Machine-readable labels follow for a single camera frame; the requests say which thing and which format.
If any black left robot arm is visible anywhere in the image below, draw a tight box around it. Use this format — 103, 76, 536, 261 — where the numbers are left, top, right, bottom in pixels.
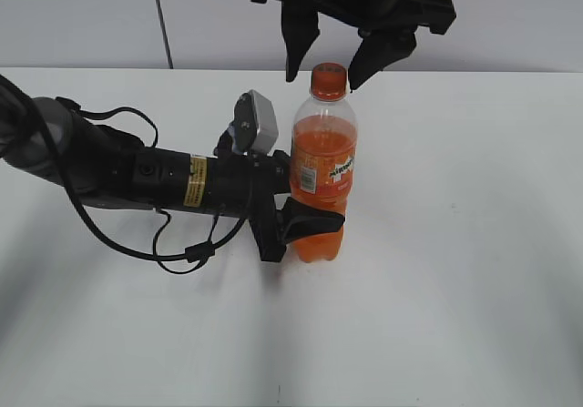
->
1, 79, 344, 262

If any orange soda bottle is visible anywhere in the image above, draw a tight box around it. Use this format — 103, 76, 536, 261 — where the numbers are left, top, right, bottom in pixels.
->
289, 90, 359, 263

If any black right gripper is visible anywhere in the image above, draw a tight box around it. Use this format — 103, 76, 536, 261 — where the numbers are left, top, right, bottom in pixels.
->
251, 0, 456, 91

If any orange bottle cap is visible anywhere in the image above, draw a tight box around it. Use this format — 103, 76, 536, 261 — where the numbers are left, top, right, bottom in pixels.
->
310, 62, 347, 101

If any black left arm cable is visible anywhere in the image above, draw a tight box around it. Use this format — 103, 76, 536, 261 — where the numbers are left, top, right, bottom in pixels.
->
26, 106, 254, 275

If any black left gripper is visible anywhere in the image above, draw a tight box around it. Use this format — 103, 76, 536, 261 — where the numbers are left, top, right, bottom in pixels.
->
207, 148, 345, 262

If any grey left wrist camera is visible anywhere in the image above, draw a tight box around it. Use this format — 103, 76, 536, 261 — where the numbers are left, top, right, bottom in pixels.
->
227, 89, 279, 155

